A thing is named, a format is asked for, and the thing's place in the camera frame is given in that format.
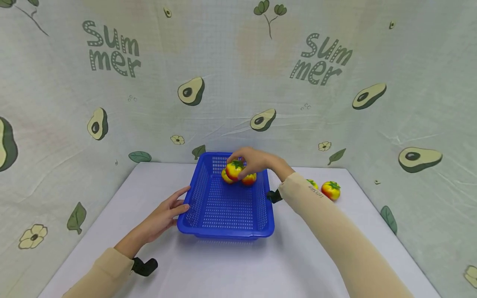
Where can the person's right hand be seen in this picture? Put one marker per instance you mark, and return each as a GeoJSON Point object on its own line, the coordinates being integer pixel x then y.
{"type": "Point", "coordinates": [261, 162]}

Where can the person's left fingers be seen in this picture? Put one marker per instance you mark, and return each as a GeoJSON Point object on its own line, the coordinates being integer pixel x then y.
{"type": "Point", "coordinates": [179, 193]}

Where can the person's left hand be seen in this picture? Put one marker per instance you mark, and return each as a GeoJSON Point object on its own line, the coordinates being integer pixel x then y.
{"type": "Point", "coordinates": [161, 217]}

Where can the blue plastic mesh basket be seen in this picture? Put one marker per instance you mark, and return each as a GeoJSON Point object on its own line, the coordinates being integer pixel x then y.
{"type": "Point", "coordinates": [227, 207]}

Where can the person's right forearm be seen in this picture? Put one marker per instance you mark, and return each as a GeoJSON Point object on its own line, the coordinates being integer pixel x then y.
{"type": "Point", "coordinates": [335, 240]}

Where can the person's right fingers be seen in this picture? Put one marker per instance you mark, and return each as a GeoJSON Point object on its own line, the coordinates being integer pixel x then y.
{"type": "Point", "coordinates": [235, 155]}

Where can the black wrist band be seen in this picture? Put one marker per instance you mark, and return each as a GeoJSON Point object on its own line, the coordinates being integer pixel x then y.
{"type": "Point", "coordinates": [144, 267]}
{"type": "Point", "coordinates": [274, 196]}

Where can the person's right thumb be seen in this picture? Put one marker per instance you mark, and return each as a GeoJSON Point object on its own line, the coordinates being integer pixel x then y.
{"type": "Point", "coordinates": [249, 172]}

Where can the person's left thumb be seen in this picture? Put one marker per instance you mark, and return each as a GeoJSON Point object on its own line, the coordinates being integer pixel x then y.
{"type": "Point", "coordinates": [180, 210]}

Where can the red yellow toy tomato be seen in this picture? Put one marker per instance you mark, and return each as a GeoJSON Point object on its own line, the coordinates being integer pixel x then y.
{"type": "Point", "coordinates": [225, 178]}
{"type": "Point", "coordinates": [331, 191]}
{"type": "Point", "coordinates": [312, 183]}
{"type": "Point", "coordinates": [250, 179]}
{"type": "Point", "coordinates": [233, 170]}

